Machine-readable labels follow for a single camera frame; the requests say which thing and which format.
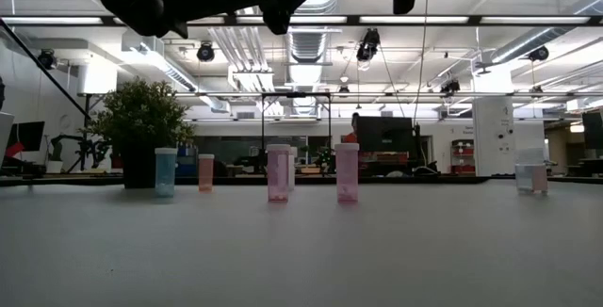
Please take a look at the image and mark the blue pill bottle white cap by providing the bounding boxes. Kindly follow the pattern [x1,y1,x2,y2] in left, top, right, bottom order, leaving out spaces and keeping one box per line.
[154,147,179,199]

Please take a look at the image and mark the red storage shelf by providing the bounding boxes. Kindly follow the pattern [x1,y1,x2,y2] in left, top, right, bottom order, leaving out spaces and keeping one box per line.
[450,138,475,175]

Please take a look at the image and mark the pink pill bottle white cap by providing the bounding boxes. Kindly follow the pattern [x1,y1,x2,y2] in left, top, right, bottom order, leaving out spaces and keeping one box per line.
[266,143,291,203]
[334,142,361,204]

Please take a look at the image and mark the salmon pill bottle white cap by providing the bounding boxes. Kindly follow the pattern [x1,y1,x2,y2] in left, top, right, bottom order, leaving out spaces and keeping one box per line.
[197,153,216,194]

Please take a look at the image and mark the grey table mat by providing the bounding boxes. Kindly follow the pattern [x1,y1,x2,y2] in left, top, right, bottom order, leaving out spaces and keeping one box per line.
[0,182,603,307]

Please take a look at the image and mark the potted plant white flowers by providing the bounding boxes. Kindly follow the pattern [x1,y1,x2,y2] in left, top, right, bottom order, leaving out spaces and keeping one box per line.
[87,76,197,189]

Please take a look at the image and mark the black ceiling cable reel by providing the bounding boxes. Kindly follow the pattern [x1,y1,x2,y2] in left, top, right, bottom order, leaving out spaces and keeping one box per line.
[527,45,551,63]
[196,41,217,63]
[37,48,57,71]
[355,27,382,63]

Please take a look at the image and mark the black computer monitor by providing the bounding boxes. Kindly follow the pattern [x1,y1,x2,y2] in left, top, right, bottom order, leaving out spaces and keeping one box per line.
[7,121,46,160]
[581,111,603,151]

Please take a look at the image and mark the person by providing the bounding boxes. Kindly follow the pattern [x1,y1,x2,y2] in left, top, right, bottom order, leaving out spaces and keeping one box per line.
[342,111,362,144]

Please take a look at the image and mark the large black screen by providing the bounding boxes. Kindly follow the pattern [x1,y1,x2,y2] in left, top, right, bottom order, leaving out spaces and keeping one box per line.
[353,116,418,155]

